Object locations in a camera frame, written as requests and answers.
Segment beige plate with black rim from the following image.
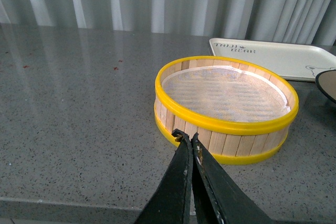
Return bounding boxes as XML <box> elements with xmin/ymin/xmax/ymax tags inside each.
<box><xmin>316</xmin><ymin>69</ymin><xmax>336</xmax><ymax>103</ymax></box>

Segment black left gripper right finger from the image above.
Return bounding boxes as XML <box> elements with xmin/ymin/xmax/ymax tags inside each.
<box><xmin>191</xmin><ymin>133</ymin><xmax>272</xmax><ymax>223</ymax></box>

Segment yellow rimmed wooden steamer basket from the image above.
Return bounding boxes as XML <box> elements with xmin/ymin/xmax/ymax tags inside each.
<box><xmin>154</xmin><ymin>56</ymin><xmax>299</xmax><ymax>165</ymax></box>

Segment white steamer liner cloth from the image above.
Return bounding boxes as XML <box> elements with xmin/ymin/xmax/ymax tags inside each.
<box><xmin>162</xmin><ymin>66</ymin><xmax>291</xmax><ymax>123</ymax></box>

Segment grey pleated curtain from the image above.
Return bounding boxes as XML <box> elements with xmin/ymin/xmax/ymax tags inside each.
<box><xmin>1</xmin><ymin>0</ymin><xmax>335</xmax><ymax>46</ymax></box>

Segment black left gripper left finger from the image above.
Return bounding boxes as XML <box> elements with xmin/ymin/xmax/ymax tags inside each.
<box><xmin>135</xmin><ymin>129</ymin><xmax>193</xmax><ymax>223</ymax></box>

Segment cream bear print tray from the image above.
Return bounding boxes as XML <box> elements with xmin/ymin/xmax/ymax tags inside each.
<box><xmin>209</xmin><ymin>38</ymin><xmax>335</xmax><ymax>81</ymax></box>

